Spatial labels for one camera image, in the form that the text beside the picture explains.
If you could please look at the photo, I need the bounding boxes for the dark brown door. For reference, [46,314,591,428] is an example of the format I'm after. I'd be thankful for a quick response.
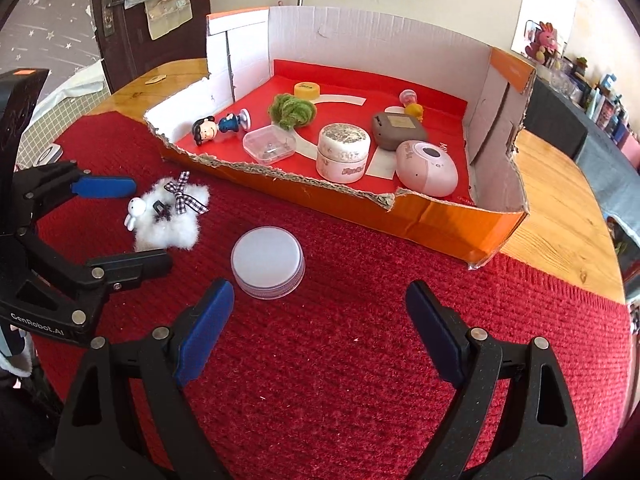
[90,0,211,93]

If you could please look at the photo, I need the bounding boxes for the white cloth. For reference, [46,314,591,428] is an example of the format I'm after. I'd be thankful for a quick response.
[47,60,108,111]

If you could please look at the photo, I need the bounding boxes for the green plush cabbage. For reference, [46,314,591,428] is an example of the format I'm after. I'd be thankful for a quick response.
[267,92,318,131]

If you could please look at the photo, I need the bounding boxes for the white round lid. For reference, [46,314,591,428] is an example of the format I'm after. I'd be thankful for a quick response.
[230,226,307,301]

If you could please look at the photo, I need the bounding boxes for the brown square case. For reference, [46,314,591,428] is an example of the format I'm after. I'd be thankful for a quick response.
[370,111,431,152]

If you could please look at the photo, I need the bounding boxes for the grey star print curtain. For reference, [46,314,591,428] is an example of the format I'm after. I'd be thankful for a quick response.
[0,0,108,111]

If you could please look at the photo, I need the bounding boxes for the pink rabbit plush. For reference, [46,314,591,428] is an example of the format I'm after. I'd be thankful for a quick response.
[525,21,561,63]

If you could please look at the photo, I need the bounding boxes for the yellow and pink figurine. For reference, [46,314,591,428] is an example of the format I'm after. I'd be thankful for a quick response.
[398,89,426,123]

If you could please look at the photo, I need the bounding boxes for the dark-haired boy figurine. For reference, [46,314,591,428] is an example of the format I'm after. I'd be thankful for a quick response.
[192,108,252,147]

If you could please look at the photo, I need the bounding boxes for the white fluffy sheep toy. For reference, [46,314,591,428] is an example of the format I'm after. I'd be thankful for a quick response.
[124,171,211,252]

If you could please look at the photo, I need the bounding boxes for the orange cardboard box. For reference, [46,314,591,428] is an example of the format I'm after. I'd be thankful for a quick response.
[144,6,538,271]

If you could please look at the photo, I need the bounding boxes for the side table with dark cloth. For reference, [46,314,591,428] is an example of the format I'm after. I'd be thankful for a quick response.
[525,77,640,241]

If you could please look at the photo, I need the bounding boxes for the beige hanging pouch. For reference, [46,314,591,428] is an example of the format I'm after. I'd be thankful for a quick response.
[145,0,193,41]

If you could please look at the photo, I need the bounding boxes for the clear plastic box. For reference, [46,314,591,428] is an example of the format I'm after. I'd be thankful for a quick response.
[242,126,298,163]

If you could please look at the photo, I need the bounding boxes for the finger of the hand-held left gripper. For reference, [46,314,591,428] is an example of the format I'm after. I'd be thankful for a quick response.
[12,160,137,233]
[22,234,173,311]

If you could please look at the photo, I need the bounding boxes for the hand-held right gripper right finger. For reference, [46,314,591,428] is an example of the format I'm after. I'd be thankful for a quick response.
[405,280,586,480]

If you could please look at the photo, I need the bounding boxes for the row of bottles and jars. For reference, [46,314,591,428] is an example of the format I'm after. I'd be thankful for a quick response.
[550,55,640,156]

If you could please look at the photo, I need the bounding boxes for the white jar speckled lid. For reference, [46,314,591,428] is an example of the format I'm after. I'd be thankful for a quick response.
[315,123,373,184]

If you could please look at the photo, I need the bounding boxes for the pink oval case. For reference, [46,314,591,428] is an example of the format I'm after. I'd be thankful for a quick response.
[395,140,459,198]

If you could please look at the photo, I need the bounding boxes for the red knitted mat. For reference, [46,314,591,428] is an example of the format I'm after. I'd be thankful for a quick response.
[30,110,633,480]

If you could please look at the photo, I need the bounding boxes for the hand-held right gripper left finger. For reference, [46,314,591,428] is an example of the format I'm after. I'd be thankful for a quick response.
[54,278,236,480]

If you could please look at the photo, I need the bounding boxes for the metal door handle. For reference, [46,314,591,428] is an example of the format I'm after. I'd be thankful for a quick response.
[101,0,126,37]

